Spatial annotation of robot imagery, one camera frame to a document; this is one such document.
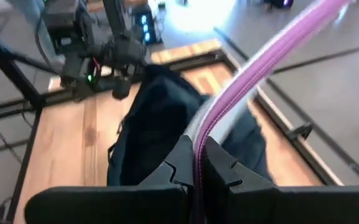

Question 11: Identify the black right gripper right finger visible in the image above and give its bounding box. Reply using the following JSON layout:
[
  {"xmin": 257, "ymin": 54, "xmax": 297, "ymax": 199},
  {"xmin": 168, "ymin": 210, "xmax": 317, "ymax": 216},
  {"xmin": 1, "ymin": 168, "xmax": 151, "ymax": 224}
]
[{"xmin": 203, "ymin": 136, "xmax": 359, "ymax": 224}]

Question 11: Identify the black aluminium table frame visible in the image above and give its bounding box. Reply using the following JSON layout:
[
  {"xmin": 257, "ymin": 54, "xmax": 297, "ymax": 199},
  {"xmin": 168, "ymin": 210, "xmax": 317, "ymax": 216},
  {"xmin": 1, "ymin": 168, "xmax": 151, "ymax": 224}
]
[{"xmin": 0, "ymin": 21, "xmax": 359, "ymax": 224}]

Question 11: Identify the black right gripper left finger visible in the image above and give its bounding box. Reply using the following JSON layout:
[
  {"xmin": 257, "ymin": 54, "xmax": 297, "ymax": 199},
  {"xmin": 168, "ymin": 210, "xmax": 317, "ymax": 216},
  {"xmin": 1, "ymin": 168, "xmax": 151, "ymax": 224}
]
[{"xmin": 24, "ymin": 135, "xmax": 195, "ymax": 224}]

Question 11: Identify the black computer tower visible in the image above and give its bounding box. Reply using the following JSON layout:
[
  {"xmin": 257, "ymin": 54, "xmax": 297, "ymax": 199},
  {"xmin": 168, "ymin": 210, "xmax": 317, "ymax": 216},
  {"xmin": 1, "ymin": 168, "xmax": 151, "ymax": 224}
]
[{"xmin": 131, "ymin": 2, "xmax": 163, "ymax": 44}]

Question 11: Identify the navy blue backpack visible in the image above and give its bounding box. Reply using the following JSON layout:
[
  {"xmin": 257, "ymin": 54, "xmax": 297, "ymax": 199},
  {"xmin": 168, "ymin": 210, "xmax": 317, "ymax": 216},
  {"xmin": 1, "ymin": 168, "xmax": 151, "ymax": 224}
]
[{"xmin": 106, "ymin": 63, "xmax": 273, "ymax": 187}]

